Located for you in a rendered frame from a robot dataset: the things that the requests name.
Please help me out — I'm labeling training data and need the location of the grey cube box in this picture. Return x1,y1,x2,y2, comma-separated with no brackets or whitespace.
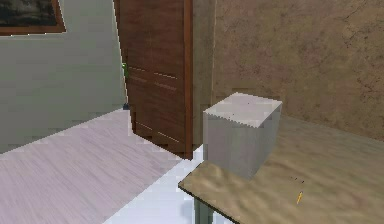
202,91,284,181

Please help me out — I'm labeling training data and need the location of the brown wooden room door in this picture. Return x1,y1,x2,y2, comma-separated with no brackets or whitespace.
112,0,194,161

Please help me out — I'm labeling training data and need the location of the tan wooden table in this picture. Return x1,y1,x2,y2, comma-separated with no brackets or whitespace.
177,114,384,224

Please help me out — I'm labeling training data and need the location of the brown framed wall picture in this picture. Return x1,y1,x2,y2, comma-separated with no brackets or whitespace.
0,0,67,37

